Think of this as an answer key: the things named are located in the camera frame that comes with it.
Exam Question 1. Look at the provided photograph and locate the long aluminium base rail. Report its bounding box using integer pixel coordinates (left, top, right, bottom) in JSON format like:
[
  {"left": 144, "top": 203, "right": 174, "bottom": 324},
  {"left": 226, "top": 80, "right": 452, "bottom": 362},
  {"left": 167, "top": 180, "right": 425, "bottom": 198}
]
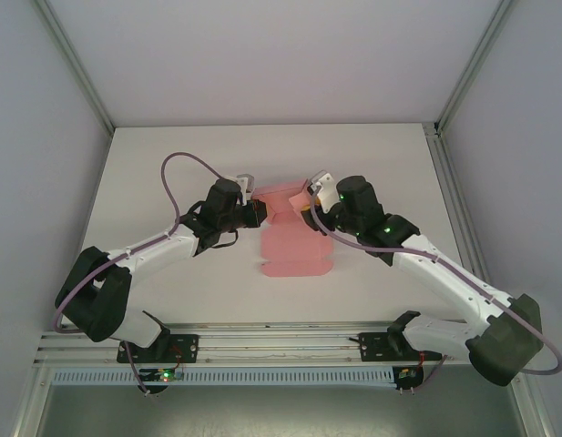
[{"left": 34, "top": 320, "right": 532, "bottom": 366}]

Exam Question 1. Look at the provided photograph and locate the aluminium frame post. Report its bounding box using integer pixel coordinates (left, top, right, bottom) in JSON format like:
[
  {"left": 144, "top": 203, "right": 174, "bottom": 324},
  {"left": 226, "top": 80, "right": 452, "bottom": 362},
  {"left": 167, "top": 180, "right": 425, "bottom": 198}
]
[
  {"left": 434, "top": 0, "right": 515, "bottom": 134},
  {"left": 34, "top": 0, "right": 117, "bottom": 134}
]

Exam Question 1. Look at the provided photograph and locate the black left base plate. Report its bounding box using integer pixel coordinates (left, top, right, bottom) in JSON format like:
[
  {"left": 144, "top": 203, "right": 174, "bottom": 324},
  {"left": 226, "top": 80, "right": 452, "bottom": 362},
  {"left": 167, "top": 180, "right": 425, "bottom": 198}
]
[{"left": 115, "top": 334, "right": 200, "bottom": 365}]

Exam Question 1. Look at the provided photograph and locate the left circuit board green light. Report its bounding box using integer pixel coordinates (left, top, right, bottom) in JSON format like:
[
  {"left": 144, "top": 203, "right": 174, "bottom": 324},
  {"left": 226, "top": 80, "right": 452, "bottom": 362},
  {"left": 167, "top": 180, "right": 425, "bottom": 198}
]
[{"left": 137, "top": 366, "right": 186, "bottom": 397}]

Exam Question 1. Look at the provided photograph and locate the right circuit board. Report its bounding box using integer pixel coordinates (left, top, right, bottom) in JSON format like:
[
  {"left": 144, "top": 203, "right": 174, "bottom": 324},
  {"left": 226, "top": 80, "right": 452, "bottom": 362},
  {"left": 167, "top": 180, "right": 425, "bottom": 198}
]
[{"left": 393, "top": 365, "right": 425, "bottom": 393}]

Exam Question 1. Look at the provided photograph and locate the thin black strap loop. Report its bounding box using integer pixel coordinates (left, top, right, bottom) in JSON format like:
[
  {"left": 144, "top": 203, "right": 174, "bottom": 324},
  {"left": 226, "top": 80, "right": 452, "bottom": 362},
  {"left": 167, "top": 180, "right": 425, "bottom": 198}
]
[{"left": 196, "top": 229, "right": 239, "bottom": 252}]

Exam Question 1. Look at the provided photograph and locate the aluminium side rail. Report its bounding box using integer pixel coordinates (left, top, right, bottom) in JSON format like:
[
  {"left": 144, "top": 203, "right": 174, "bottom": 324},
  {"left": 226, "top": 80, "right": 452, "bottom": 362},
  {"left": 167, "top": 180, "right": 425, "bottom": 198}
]
[{"left": 422, "top": 121, "right": 503, "bottom": 327}]

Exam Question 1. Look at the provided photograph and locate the pink paper box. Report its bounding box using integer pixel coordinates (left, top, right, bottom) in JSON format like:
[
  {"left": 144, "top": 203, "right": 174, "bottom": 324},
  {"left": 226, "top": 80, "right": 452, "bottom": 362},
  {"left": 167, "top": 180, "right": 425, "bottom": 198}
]
[{"left": 251, "top": 179, "right": 336, "bottom": 279}]

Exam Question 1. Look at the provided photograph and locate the white slotted cable duct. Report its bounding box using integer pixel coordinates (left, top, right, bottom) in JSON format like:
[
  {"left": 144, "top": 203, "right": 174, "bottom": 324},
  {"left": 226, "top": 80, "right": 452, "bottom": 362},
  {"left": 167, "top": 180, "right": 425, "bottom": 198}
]
[{"left": 50, "top": 366, "right": 398, "bottom": 387}]

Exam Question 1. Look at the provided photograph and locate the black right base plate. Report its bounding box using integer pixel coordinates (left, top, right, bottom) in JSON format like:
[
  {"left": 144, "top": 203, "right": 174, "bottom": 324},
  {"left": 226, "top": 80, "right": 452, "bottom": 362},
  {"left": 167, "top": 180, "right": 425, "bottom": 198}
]
[{"left": 358, "top": 331, "right": 448, "bottom": 363}]

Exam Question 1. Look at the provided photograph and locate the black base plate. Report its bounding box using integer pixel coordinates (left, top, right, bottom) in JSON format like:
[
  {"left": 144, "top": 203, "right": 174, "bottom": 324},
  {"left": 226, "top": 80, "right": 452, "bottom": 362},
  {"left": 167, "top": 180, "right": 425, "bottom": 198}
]
[
  {"left": 115, "top": 334, "right": 200, "bottom": 365},
  {"left": 358, "top": 331, "right": 448, "bottom": 363}
]

